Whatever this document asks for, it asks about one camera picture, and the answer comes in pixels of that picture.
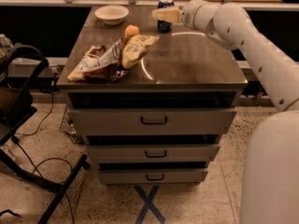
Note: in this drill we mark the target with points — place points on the grey drawer cabinet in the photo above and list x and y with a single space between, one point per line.
183 70

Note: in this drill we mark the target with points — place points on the wire mesh basket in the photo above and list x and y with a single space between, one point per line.
67 127

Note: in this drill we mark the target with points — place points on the orange fruit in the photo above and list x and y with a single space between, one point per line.
131 30

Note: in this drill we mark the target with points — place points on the white bowl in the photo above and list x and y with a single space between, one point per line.
112 15

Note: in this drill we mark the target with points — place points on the blue pepsi can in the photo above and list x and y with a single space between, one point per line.
164 26

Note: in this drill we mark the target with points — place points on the clear plastic bottle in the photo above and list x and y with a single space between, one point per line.
6 44

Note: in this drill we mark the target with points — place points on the blue tape cross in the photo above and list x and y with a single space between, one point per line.
148 205

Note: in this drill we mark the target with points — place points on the bottom grey drawer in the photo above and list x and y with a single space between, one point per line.
162 176

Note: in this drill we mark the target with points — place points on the brown white chip bag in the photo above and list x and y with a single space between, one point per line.
102 62

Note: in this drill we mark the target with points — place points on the yellow chip bag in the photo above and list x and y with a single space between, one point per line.
136 47

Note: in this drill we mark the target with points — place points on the grey drawer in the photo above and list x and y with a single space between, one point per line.
152 153
170 121
162 176

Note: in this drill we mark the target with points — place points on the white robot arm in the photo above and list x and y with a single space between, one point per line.
270 186

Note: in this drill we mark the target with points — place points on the top grey drawer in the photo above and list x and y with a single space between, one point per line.
170 121

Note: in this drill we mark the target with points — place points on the middle grey drawer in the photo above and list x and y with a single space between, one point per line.
152 153

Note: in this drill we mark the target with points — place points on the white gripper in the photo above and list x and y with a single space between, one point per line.
188 17

